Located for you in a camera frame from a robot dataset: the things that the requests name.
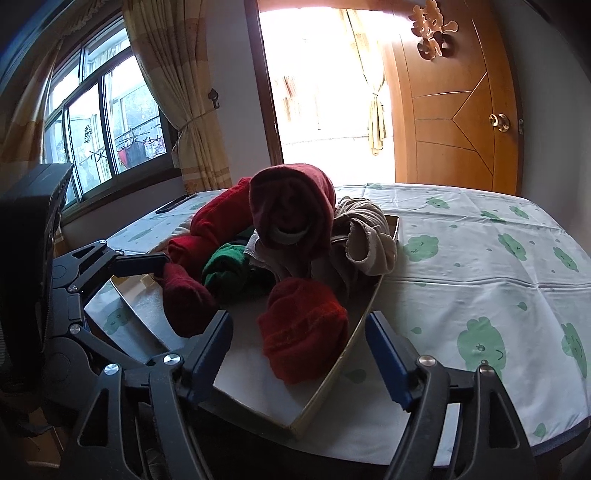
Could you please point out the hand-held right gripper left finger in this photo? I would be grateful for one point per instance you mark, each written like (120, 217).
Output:
(210, 350)

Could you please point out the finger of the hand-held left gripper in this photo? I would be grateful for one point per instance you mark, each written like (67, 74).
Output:
(138, 266)
(92, 344)

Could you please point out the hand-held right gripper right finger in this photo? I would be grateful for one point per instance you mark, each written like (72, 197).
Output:
(388, 360)

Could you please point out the shallow cardboard box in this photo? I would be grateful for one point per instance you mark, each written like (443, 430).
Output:
(249, 369)

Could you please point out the green and navy sock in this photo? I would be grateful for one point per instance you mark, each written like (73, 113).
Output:
(226, 267)

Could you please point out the dark red knitted cloth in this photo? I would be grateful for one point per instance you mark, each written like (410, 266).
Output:
(300, 332)

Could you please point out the bright red cloth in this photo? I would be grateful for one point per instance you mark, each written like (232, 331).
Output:
(217, 212)

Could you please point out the white underwear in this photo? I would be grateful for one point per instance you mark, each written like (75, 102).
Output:
(277, 263)

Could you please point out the red fleece cloth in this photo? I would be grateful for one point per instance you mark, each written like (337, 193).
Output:
(295, 194)

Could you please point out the dark red sock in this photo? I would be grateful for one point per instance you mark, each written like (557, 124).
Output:
(189, 304)

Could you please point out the white knitted cloth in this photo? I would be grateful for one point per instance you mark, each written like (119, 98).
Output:
(178, 233)

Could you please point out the black remote control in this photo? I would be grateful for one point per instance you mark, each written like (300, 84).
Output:
(175, 204)

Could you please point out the white green print tablecloth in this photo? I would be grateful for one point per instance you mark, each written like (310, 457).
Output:
(461, 277)

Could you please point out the hanging laundry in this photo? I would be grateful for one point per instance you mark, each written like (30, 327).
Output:
(124, 154)

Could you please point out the beige cloth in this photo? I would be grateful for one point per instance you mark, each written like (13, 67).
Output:
(369, 240)

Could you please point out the yellow checked curtain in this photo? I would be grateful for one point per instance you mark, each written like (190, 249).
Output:
(184, 69)
(23, 115)

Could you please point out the grey white striped cloth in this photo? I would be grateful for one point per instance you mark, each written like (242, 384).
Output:
(288, 236)

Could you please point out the sliding glass window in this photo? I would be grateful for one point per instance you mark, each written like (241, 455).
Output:
(129, 120)

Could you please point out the wooden door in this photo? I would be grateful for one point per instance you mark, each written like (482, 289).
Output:
(438, 138)

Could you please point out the tied pale balcony curtain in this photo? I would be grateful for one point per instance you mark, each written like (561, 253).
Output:
(376, 120)

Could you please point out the round brass door knob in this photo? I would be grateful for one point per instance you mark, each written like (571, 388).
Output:
(499, 122)

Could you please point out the golden door ornament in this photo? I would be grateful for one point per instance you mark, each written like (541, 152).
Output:
(431, 32)

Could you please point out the metal wall hook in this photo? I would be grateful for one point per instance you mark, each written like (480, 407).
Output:
(213, 97)

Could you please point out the dark door frame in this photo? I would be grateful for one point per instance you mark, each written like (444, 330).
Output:
(265, 92)

